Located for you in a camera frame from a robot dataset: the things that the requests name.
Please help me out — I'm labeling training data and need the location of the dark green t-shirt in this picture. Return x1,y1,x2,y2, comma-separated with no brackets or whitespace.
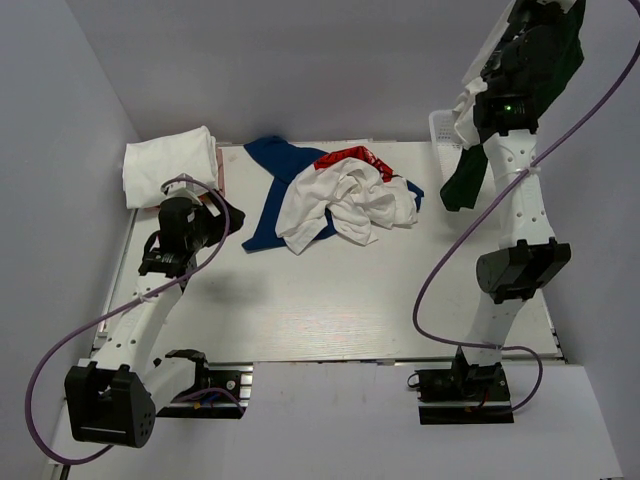
439,0,585,214

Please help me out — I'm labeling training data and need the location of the blue Mickey t-shirt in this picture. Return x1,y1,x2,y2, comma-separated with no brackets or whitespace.
241,134,426,253

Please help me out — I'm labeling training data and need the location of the white t-shirt with red print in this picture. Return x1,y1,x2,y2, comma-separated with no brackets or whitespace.
275,146,424,255

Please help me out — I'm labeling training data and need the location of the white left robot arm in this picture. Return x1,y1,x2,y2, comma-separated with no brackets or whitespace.
64,197,245,448

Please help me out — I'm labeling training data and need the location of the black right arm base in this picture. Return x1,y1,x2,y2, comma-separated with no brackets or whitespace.
407,369,514,426

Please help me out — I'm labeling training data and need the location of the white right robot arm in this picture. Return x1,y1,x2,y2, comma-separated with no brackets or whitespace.
451,1,573,399

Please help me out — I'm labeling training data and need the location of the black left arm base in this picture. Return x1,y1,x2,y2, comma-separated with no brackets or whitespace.
157,365,254,420

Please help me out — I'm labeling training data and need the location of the folded red patterned t-shirt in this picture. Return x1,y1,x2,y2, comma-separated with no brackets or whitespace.
144,196,210,212

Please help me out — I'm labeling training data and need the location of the folded pink t-shirt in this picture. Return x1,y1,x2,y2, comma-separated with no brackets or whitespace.
215,146,225,196

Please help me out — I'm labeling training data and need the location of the folded white t-shirt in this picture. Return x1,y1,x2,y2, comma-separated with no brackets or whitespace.
122,126,219,210

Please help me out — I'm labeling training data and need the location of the white plastic basket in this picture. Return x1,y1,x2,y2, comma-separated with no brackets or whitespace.
429,110,462,183

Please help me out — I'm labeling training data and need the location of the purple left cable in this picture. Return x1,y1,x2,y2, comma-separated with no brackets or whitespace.
24,175,246,465

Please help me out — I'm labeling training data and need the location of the purple cable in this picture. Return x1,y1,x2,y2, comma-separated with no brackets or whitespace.
412,37,640,414
24,175,246,465

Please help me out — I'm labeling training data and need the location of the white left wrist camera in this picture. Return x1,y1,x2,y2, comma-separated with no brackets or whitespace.
160,174,221,215

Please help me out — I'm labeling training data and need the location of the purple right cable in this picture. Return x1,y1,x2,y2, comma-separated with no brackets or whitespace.
412,37,640,414

